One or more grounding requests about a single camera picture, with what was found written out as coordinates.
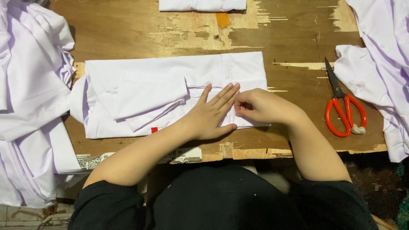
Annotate person's left hand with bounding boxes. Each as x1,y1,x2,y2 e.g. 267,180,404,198
178,83,241,141

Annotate person's right hand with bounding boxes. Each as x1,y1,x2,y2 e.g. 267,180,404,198
234,88,303,126

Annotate white shirt red label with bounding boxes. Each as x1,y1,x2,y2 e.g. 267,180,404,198
69,51,271,140

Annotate orange tape patch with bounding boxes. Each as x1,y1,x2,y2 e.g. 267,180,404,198
216,12,231,29

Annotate person's black shirt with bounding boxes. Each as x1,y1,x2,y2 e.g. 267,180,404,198
68,164,379,230

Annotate torn printed paper label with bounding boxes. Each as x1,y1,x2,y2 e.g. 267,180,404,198
76,147,203,170

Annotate draped pile of white garments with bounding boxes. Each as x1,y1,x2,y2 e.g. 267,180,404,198
333,0,409,163

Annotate large heap of white garments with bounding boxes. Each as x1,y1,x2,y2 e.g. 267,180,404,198
0,0,84,209

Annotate red-handled scissors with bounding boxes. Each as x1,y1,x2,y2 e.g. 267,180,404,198
324,57,367,138

